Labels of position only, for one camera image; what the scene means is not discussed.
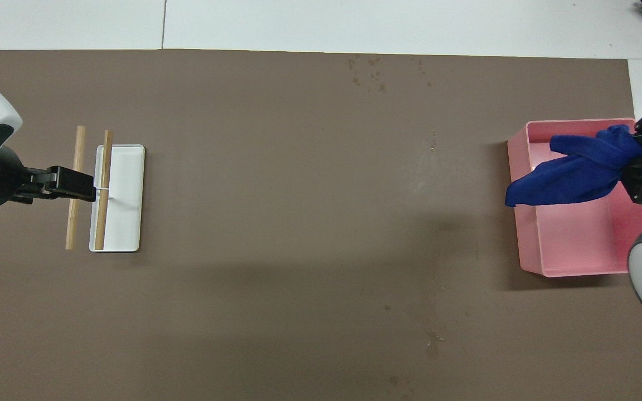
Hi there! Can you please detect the wooden rack rod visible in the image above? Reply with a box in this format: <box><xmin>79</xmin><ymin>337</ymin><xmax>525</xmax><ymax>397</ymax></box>
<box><xmin>94</xmin><ymin>130</ymin><xmax>114</xmax><ymax>251</ymax></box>
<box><xmin>65</xmin><ymin>125</ymin><xmax>87</xmax><ymax>250</ymax></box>

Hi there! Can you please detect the white towel rack base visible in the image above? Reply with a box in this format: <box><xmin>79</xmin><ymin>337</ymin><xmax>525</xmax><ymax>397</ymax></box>
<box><xmin>89</xmin><ymin>144</ymin><xmax>146</xmax><ymax>253</ymax></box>

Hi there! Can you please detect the brown table mat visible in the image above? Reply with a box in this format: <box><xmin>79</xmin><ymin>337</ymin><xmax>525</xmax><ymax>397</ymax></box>
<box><xmin>0</xmin><ymin>49</ymin><xmax>642</xmax><ymax>401</ymax></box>

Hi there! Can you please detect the pink plastic bin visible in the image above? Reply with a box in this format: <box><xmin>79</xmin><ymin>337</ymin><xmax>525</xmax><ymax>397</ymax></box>
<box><xmin>507</xmin><ymin>118</ymin><xmax>642</xmax><ymax>278</ymax></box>

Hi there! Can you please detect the blue cloth towel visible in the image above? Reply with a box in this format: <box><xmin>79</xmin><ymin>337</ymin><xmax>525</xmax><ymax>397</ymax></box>
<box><xmin>505</xmin><ymin>124</ymin><xmax>642</xmax><ymax>208</ymax></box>

